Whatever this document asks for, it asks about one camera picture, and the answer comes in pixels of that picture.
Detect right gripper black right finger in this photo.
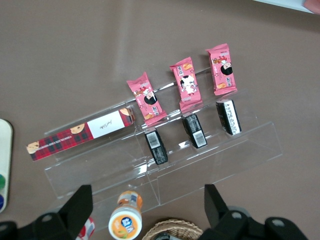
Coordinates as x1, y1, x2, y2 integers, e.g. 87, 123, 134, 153
199, 184, 310, 240

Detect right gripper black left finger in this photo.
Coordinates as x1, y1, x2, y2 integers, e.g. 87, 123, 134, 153
0, 184, 94, 240

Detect oval wicker tray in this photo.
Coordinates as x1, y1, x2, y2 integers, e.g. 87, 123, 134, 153
141, 219, 205, 240

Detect beige serving tray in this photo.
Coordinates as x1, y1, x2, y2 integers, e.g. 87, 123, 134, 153
0, 118, 15, 214

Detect red lid yogurt cup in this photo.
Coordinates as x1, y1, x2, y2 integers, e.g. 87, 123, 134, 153
76, 216, 96, 240

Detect orange lid yogurt cup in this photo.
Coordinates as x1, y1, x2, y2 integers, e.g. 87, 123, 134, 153
108, 190, 144, 240

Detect clear acrylic stepped shelf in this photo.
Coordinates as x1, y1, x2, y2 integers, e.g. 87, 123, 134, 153
43, 66, 284, 232

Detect red plaid cookie box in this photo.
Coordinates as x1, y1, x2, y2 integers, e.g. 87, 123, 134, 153
26, 106, 136, 162

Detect small black carton box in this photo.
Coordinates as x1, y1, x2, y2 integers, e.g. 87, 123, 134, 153
181, 112, 208, 149
144, 126, 169, 166
215, 99, 243, 136

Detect pink cartoon snack packet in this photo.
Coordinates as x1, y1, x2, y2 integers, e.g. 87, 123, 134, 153
126, 71, 168, 126
169, 56, 204, 112
205, 43, 238, 97

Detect brown table cover sheet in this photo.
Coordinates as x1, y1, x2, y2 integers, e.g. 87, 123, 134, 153
0, 0, 320, 240

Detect pink plastic object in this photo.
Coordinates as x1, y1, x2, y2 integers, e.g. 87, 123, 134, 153
303, 0, 320, 14

